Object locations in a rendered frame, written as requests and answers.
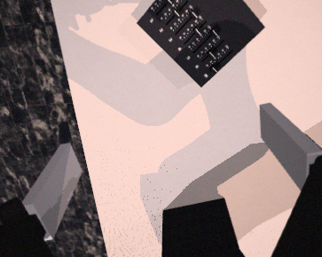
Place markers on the black lighting desk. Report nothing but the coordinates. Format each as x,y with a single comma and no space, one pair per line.
201,54

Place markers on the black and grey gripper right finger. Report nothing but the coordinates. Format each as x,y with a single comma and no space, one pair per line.
301,157

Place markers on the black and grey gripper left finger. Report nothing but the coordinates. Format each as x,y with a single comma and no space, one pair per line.
41,211

